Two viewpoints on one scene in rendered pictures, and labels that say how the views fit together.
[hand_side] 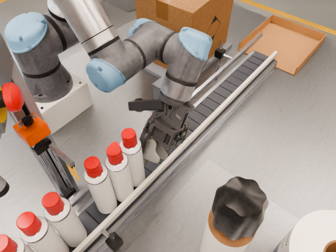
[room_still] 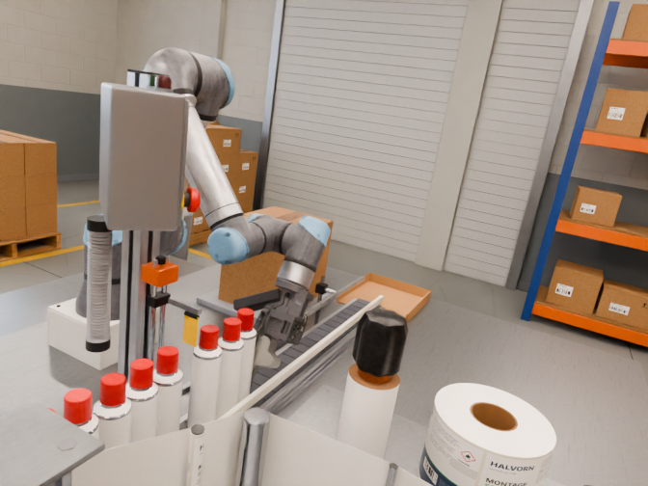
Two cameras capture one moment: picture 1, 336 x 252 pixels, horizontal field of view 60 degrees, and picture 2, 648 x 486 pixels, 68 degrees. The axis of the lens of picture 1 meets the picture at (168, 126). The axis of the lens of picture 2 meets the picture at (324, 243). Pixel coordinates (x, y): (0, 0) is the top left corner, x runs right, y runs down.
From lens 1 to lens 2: 51 cm
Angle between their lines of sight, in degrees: 37
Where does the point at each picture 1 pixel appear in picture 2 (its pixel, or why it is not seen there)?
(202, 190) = (323, 411)
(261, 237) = (404, 449)
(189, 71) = (310, 253)
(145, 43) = (266, 227)
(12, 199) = not seen: hidden behind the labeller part
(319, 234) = (462, 398)
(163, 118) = (279, 310)
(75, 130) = not seen: hidden behind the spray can
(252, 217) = (396, 330)
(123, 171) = (238, 353)
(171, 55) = (291, 238)
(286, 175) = (418, 408)
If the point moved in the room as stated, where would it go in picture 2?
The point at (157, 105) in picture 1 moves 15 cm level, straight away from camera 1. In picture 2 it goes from (273, 294) to (262, 270)
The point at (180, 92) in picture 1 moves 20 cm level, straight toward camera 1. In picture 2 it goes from (301, 274) to (314, 315)
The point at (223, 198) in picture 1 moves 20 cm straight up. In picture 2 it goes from (367, 318) to (390, 197)
